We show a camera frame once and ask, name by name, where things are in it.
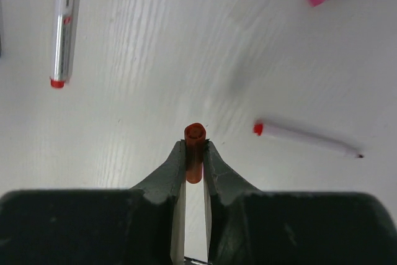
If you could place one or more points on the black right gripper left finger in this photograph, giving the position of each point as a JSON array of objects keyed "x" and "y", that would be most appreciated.
[{"x": 140, "y": 225}]

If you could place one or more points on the white marker red end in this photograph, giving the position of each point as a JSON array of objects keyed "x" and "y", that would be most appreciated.
[{"x": 65, "y": 23}]

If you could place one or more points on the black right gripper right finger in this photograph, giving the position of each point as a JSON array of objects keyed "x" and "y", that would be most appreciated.
[{"x": 246, "y": 225}]

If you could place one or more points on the thin white pen red end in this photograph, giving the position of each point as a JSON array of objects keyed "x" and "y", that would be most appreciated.
[{"x": 269, "y": 128}]

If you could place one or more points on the brown pen cap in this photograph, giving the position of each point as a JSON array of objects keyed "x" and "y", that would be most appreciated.
[{"x": 195, "y": 140}]

